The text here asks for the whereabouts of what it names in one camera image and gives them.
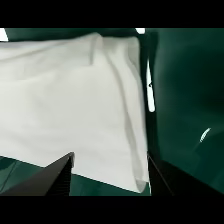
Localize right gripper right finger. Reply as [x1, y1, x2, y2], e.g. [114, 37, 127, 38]
[146, 152, 224, 197]

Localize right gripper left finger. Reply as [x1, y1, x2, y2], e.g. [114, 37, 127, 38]
[0, 151, 76, 197]

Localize white garment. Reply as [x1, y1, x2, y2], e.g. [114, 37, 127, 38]
[0, 32, 151, 194]

